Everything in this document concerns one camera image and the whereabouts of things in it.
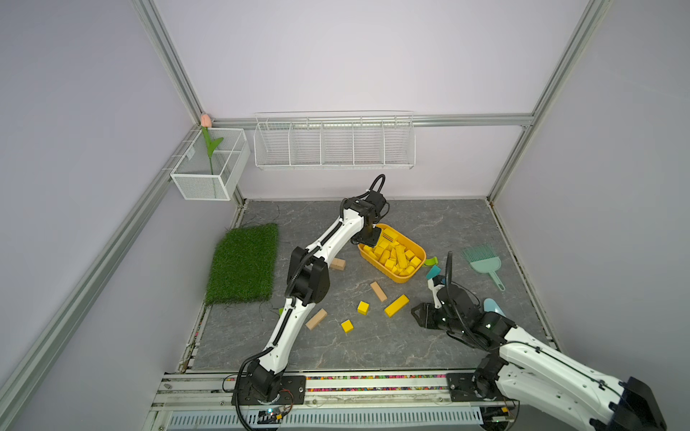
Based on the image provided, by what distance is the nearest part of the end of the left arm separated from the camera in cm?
74

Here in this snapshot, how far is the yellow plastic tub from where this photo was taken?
3.11 feet

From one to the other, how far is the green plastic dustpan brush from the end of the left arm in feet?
1.30

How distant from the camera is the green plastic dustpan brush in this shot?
0.99 m
